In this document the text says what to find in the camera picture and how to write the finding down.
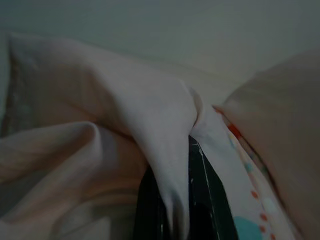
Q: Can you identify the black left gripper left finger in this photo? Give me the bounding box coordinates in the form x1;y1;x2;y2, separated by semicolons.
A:
131;164;174;240

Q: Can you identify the pink pillow with dot print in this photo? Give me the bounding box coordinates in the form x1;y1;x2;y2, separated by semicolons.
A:
0;32;320;240

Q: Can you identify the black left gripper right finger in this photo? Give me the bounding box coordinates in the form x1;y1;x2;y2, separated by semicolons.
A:
186;134;239;240

